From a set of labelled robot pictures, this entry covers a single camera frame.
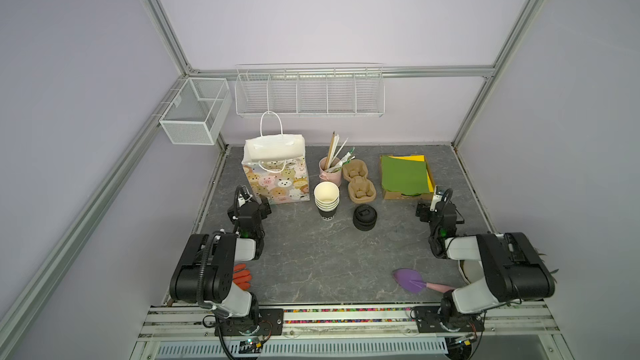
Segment small white mesh basket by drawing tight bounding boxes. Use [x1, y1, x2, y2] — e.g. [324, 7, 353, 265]
[160, 78, 232, 146]

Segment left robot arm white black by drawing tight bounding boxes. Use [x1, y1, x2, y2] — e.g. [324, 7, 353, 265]
[169, 186, 271, 335]

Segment cardboard tray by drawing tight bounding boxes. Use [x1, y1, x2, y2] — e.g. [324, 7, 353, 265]
[379, 154, 438, 202]

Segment wooden stir sticks bundle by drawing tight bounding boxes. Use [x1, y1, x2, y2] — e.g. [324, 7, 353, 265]
[323, 133, 355, 173]

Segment pink utensil holder cup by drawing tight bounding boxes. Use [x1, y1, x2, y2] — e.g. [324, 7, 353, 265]
[318, 157, 343, 187]

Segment stack of black cup lids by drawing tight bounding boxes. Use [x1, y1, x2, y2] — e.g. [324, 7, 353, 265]
[353, 204, 378, 232]

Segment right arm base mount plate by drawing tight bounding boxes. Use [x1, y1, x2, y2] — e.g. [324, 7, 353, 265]
[410, 305, 485, 333]

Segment cartoon animal paper gift bag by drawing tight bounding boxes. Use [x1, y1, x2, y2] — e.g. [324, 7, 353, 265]
[242, 111, 310, 204]

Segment potted green plant white pot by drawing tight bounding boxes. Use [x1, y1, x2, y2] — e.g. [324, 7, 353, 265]
[458, 260, 484, 284]

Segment stack of paper coffee cups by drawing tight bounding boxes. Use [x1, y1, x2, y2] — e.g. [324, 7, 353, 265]
[313, 182, 340, 221]

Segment purple pink garden trowel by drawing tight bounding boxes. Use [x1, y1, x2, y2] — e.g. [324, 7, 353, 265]
[392, 268, 454, 293]

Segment red rubber glove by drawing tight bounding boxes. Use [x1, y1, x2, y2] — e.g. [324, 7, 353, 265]
[233, 263, 253, 291]

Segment long white wire shelf basket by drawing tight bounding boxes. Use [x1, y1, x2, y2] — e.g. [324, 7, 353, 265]
[235, 63, 386, 117]

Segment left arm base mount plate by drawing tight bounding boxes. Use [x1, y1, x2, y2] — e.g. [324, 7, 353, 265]
[214, 308, 284, 337]

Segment stack of pulp cup carriers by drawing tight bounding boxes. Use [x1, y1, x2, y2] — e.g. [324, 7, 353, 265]
[342, 159, 377, 204]

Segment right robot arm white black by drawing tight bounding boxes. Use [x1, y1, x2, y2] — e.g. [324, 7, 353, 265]
[416, 188, 556, 332]

